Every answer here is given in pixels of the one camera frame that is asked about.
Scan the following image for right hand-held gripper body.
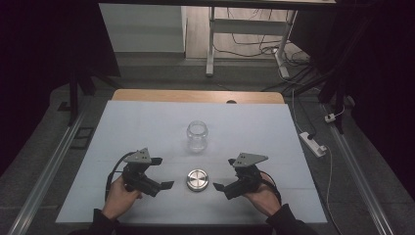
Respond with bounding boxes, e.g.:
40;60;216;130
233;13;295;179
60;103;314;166
223;152;269;201

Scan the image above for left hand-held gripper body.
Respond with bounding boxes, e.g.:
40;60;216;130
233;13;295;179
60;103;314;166
121;147;162;198

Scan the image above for round silver metal lid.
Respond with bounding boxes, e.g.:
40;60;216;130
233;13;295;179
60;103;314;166
185;167;210;193

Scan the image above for clear glass jar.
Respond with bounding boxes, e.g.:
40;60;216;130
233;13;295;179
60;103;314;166
185;119;209;154

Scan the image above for person's right hand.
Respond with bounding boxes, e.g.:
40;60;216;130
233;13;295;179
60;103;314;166
244;172;282;217

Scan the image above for person's left hand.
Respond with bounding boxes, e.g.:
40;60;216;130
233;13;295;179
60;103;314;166
102;175;144;220

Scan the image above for white table mat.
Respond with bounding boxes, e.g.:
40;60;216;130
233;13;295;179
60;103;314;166
56;100;328;226

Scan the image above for wooden table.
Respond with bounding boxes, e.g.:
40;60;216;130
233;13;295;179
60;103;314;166
112;88;286;105

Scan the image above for white power strip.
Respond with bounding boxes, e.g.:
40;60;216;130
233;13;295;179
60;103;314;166
299;131;328;159

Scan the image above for black metal stand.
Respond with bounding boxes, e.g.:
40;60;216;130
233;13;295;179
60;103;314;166
283;19;373;135
57;63;122;127

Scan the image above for white panel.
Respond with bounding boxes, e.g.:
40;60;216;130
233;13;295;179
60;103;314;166
99;3;188;54

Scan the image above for dark curtain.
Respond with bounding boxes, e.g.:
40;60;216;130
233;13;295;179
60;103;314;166
0;0;121;179
289;0;415;197

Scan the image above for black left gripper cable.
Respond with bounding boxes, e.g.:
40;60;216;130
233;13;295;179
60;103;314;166
104;151;135;201

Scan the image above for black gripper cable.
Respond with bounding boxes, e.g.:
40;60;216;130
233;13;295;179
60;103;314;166
259;171;283;206
104;151;135;201

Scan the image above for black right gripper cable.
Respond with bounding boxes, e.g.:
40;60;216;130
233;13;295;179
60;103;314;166
259;171;283;206

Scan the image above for black rectangular floor frame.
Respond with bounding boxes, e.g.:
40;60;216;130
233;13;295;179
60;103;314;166
69;126;96;151

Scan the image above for white power strip cable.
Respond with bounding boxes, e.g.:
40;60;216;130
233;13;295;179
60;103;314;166
324;145;344;235

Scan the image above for metal floor rail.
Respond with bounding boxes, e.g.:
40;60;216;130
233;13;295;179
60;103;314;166
321;103;396;235
7;97;92;235

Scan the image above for tangle of black floor cables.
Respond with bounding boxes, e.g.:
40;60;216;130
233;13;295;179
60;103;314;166
213;8;322;93

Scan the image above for white desk frame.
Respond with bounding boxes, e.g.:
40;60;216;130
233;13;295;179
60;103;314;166
205;6;299;79

